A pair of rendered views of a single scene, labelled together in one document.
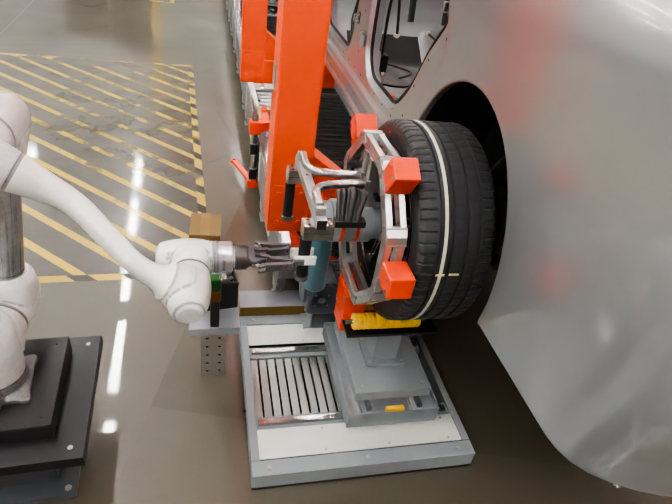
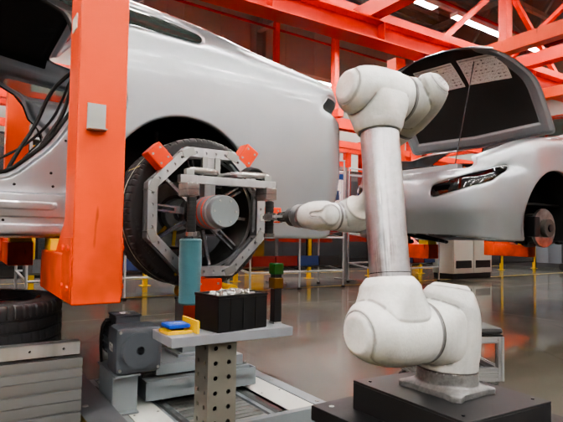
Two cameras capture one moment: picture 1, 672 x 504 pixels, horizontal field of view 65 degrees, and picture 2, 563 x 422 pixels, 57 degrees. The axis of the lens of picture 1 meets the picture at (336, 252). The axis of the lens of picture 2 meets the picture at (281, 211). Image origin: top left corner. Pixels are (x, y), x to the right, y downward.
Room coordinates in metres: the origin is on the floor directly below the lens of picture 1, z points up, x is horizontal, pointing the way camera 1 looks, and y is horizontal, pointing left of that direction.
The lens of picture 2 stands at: (1.78, 2.12, 0.76)
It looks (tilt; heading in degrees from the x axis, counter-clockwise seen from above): 3 degrees up; 254
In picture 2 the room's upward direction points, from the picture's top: 1 degrees clockwise
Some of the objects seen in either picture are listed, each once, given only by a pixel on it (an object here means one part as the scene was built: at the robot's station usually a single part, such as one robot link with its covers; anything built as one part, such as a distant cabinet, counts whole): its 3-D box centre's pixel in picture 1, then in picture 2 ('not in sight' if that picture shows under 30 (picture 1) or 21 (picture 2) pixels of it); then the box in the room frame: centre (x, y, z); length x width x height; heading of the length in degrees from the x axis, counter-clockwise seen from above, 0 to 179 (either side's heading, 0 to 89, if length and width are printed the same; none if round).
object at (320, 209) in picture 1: (345, 185); (241, 169); (1.36, 0.01, 1.03); 0.19 x 0.18 x 0.11; 107
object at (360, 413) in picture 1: (376, 367); (188, 373); (1.54, -0.25, 0.13); 0.50 x 0.36 x 0.10; 17
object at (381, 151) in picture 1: (366, 220); (207, 212); (1.50, -0.08, 0.85); 0.54 x 0.07 x 0.54; 17
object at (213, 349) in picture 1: (213, 329); (214, 403); (1.52, 0.44, 0.21); 0.10 x 0.10 x 0.42; 17
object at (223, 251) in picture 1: (224, 256); (302, 216); (1.20, 0.31, 0.83); 0.09 x 0.06 x 0.09; 17
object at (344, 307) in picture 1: (359, 304); (201, 297); (1.51, -0.12, 0.48); 0.16 x 0.12 x 0.17; 107
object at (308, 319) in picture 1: (346, 296); (124, 356); (1.82, -0.08, 0.26); 0.42 x 0.18 x 0.35; 107
